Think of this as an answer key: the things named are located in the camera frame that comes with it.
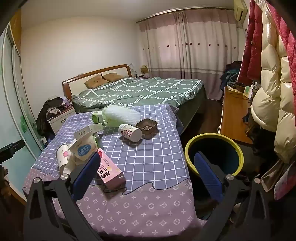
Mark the red dotted jacket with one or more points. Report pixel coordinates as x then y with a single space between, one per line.
289 46

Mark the wooden desk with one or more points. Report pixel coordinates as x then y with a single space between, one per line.
231 115

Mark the pink and white curtain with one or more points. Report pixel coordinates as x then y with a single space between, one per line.
185 46

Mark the dark clothes heap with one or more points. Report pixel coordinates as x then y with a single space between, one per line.
45 115

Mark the yellow rimmed dark blue bin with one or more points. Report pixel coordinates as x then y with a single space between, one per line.
219 148

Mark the brown pillow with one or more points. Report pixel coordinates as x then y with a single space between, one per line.
114 77
96 81

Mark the brown patterned handbag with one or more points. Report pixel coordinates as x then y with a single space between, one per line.
251 129

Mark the light green card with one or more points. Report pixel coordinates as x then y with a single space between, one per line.
248 90

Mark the pile of mixed clothes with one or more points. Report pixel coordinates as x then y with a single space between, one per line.
231 74

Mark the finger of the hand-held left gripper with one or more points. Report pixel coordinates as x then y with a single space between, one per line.
11 148

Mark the white plastic bottle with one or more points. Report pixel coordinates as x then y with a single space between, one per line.
131 133

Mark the dark blue upholstered seat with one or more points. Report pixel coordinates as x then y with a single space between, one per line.
179 122

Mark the black leather bag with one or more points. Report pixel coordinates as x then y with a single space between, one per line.
263 143

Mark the plain red jacket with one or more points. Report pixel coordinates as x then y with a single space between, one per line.
251 46

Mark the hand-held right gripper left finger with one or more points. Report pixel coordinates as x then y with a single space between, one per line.
86 177

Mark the white nightstand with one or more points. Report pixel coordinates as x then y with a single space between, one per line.
62 120

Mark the purple checked blanket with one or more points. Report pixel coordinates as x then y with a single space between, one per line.
143 157

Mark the dark green bed base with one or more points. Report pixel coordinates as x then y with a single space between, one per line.
192 109

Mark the bed with green quilt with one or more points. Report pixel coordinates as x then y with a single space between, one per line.
143 90

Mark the wooden bed headboard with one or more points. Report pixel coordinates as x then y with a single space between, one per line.
69 83

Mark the white paper cup pink print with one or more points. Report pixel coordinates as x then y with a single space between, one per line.
63 157

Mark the pink drink carton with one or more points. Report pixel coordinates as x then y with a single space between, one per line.
108 171

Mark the brown plastic tray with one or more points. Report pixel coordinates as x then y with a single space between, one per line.
150 129

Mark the air conditioner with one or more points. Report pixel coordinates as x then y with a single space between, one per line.
240 11

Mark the cream down jacket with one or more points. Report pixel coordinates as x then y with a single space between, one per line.
272 92

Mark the wardrobe with sliding doors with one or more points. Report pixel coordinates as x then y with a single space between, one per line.
13 104

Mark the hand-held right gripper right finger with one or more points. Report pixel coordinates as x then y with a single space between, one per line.
208 178

